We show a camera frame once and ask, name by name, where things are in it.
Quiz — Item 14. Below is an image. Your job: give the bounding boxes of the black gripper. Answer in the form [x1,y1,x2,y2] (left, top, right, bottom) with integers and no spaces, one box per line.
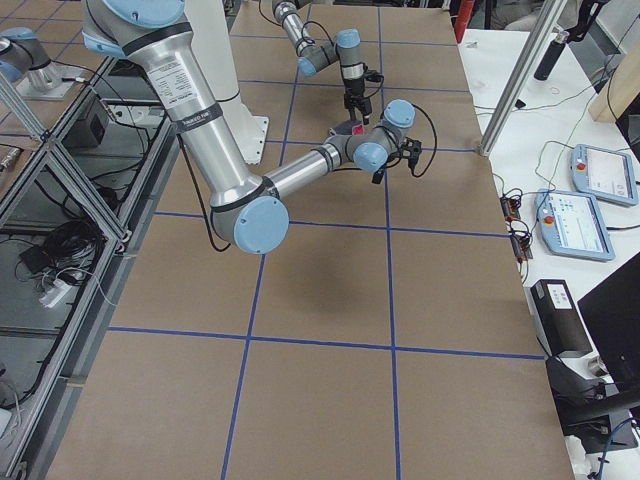
[372,138,422,184]
[343,69,384,125]

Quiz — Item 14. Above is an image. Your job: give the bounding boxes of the pink and grey towel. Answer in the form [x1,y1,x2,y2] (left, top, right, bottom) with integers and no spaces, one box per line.
[329,120,366,136]

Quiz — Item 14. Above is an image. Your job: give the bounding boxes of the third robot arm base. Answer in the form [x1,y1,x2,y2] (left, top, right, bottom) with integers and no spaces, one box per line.
[1,27,87,101]

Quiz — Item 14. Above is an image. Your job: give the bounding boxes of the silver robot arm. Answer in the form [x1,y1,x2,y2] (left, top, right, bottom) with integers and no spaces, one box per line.
[82,1,415,255]
[271,1,383,125]

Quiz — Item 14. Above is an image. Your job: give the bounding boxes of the black cylindrical bottle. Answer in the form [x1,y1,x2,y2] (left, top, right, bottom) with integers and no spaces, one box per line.
[533,31,570,81]

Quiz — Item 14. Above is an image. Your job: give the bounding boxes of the near teach pendant tablet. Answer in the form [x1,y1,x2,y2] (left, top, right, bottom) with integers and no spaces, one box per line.
[535,189,615,262]

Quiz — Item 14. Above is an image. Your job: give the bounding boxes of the teach pendant tablet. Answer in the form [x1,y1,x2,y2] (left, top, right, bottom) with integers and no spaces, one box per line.
[570,144,639,207]
[535,189,615,262]

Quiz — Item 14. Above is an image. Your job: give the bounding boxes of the far teach pendant tablet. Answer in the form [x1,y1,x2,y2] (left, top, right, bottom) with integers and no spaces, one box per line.
[570,144,639,207]

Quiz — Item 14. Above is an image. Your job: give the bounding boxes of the black power box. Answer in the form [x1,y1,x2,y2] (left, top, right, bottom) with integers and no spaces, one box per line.
[530,279,593,358]

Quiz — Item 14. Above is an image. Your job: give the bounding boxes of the black monitor on stand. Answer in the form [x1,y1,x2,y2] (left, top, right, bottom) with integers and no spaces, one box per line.
[546,256,639,453]

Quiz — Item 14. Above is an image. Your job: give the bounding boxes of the white power strip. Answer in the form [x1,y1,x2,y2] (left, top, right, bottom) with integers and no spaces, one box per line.
[39,278,71,308]

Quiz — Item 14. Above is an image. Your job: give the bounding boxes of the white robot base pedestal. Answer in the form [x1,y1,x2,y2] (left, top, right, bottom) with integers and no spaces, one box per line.
[185,0,269,165]

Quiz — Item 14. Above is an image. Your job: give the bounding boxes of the aluminium frame post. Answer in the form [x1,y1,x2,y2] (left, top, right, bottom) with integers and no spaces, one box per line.
[477,0,567,157]

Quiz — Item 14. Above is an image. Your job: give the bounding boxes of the aluminium frame rail structure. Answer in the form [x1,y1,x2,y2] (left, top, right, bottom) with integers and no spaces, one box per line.
[1,60,177,479]

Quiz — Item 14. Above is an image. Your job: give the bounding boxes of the floor cable bundle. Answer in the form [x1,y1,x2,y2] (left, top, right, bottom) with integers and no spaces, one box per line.
[14,184,121,291]

